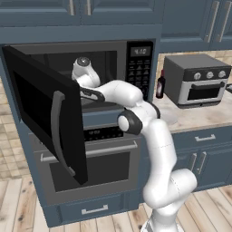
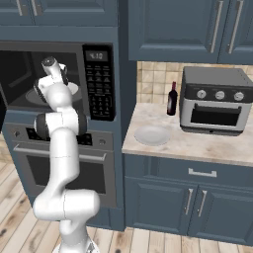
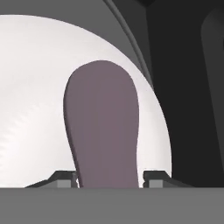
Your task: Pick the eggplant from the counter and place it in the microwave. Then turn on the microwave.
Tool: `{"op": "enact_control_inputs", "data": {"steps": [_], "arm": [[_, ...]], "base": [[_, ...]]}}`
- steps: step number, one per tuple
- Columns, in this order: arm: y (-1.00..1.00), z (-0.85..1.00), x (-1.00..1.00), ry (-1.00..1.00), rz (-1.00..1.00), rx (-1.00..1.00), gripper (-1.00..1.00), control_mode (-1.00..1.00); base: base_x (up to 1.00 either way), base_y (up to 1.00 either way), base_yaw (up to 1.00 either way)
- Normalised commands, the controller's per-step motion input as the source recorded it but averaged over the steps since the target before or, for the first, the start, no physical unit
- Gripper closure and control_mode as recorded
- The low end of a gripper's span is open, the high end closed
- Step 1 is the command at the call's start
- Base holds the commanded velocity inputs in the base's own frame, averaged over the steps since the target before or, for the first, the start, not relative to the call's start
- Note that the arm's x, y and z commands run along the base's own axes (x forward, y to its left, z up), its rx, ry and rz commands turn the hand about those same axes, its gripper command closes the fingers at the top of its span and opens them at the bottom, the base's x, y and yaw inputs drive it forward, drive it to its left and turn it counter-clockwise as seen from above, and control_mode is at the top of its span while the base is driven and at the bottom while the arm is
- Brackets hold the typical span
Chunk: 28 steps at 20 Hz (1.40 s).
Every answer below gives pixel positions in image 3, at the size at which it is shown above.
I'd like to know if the white round microwave plate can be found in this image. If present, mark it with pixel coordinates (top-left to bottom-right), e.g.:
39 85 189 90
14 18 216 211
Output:
0 14 173 189

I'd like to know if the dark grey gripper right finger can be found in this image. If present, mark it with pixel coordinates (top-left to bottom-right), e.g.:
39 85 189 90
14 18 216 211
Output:
143 170 193 189

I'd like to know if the purple eggplant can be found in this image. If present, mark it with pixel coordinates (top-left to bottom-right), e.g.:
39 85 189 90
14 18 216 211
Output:
63 59 140 189

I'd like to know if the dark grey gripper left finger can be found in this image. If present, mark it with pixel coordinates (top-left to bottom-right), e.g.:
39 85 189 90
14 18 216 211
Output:
24 170 79 189

